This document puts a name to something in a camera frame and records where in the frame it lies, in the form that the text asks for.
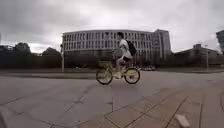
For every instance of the person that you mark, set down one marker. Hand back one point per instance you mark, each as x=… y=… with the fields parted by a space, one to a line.
x=124 y=50

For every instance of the yellow bicycle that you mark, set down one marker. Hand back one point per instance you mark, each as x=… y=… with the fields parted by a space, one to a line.
x=110 y=75

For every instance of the grey road strip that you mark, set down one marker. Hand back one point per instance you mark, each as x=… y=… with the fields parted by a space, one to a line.
x=46 y=73

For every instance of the pale pole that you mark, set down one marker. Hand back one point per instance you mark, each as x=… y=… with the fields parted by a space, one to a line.
x=62 y=58

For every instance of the large curved pale building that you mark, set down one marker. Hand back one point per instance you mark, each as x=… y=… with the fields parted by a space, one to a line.
x=93 y=41

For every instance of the low dark building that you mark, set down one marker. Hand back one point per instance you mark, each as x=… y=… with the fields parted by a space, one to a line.
x=196 y=53

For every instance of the grey paved plaza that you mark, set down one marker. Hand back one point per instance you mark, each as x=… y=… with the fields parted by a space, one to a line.
x=66 y=100

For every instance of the lamp post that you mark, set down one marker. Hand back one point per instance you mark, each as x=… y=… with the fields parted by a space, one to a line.
x=207 y=58

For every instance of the row of dark trees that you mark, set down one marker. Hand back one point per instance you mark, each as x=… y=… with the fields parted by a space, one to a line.
x=30 y=58

